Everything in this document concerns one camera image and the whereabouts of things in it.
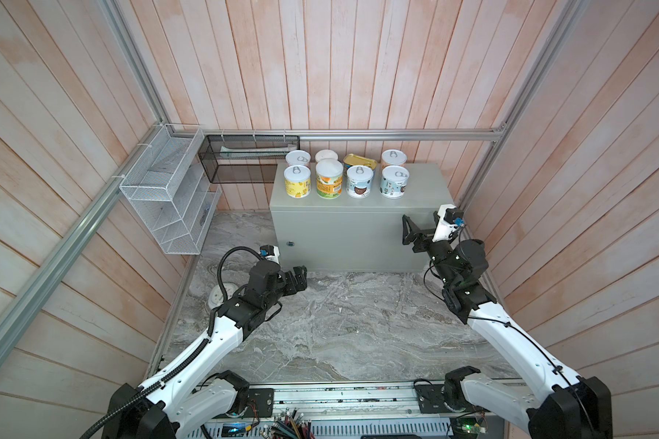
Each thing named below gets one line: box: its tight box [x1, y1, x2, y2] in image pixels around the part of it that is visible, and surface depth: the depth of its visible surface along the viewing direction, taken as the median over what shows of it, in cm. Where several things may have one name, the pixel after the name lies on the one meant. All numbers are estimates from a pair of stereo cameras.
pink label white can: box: [285, 149, 312, 166], surface depth 80 cm
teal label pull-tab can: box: [379, 164, 411, 200], surface depth 76 cm
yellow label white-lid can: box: [283, 164, 312, 199], surface depth 76 cm
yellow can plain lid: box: [314, 149, 339, 163], surface depth 79 cm
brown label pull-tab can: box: [380, 149, 408, 171], surface depth 81 cm
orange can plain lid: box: [314, 158, 344, 200], surface depth 74 cm
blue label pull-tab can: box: [345, 164, 375, 199], surface depth 76 cm
